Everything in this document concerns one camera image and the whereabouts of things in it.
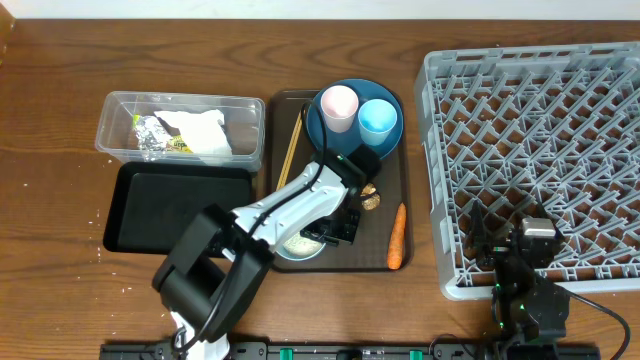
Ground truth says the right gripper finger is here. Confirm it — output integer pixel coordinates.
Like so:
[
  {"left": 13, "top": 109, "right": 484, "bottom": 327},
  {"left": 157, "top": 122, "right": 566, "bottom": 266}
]
[
  {"left": 470, "top": 200, "right": 486, "bottom": 240},
  {"left": 537, "top": 202, "right": 561, "bottom": 235}
]

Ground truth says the wooden chopstick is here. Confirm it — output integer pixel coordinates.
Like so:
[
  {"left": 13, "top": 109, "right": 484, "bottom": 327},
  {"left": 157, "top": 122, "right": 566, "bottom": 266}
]
[
  {"left": 278, "top": 113, "right": 304, "bottom": 191},
  {"left": 275, "top": 112, "right": 303, "bottom": 192}
]

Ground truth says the pile of white rice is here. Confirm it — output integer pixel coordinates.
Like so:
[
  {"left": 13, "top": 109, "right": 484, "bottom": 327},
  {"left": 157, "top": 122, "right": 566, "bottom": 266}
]
[{"left": 284, "top": 234, "right": 323, "bottom": 257}]

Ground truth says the light blue bowl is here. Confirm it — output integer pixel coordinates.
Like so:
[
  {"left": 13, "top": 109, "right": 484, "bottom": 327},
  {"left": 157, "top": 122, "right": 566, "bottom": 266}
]
[{"left": 276, "top": 233, "right": 325, "bottom": 261}]

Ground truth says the white napkin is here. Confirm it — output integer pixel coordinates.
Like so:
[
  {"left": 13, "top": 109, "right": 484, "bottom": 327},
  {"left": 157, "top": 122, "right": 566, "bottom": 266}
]
[{"left": 154, "top": 110, "right": 232, "bottom": 156}]

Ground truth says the foil and yellow snack wrapper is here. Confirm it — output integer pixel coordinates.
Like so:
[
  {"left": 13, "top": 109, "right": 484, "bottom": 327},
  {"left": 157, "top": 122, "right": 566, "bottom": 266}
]
[{"left": 132, "top": 115, "right": 191, "bottom": 153}]

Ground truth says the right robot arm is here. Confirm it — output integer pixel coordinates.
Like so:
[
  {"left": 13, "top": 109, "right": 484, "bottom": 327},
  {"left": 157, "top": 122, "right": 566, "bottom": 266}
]
[{"left": 465, "top": 201, "right": 569, "bottom": 359}]

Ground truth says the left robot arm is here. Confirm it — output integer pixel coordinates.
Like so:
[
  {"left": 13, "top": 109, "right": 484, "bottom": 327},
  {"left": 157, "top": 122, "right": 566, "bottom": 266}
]
[{"left": 152, "top": 145, "right": 381, "bottom": 359}]

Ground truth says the grey plastic dishwasher rack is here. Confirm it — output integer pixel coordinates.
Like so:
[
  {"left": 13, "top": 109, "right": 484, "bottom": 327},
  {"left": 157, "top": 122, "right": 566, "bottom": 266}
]
[{"left": 414, "top": 42, "right": 639, "bottom": 300}]

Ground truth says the brown mushroom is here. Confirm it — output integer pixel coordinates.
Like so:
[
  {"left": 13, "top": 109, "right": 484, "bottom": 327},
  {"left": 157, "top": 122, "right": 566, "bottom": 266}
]
[{"left": 360, "top": 183, "right": 381, "bottom": 211}]

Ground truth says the dark blue round plate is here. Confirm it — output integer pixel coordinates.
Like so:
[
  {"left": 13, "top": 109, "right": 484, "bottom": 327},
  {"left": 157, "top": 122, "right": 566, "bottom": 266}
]
[{"left": 304, "top": 78, "right": 404, "bottom": 159}]

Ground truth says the light blue plastic cup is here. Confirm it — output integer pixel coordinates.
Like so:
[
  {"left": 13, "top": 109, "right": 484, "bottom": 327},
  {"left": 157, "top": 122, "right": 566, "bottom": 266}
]
[{"left": 358, "top": 99, "right": 398, "bottom": 146}]

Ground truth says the pink plastic cup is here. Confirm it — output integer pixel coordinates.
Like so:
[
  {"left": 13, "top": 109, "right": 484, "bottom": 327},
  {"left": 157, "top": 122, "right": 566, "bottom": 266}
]
[{"left": 320, "top": 85, "right": 359, "bottom": 133}]

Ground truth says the dark brown serving tray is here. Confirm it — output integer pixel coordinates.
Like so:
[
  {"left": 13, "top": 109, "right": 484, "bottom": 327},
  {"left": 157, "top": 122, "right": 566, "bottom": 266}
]
[{"left": 261, "top": 90, "right": 410, "bottom": 273}]

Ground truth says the orange carrot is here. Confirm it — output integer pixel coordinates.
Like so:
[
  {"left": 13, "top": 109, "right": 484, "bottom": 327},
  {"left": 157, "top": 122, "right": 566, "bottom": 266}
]
[{"left": 387, "top": 203, "right": 407, "bottom": 270}]

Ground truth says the clear plastic bin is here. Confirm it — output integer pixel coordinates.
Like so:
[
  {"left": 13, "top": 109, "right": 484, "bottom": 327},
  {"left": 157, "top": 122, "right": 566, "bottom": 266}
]
[{"left": 95, "top": 91, "right": 266, "bottom": 172}]

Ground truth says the black plastic tray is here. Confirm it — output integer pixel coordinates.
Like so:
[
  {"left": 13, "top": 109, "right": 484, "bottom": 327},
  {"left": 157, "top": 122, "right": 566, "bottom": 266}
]
[{"left": 103, "top": 162, "right": 252, "bottom": 254}]

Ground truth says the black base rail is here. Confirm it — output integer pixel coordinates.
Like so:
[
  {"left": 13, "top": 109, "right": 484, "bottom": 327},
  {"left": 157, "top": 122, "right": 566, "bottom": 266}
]
[{"left": 98, "top": 340, "right": 602, "bottom": 360}]

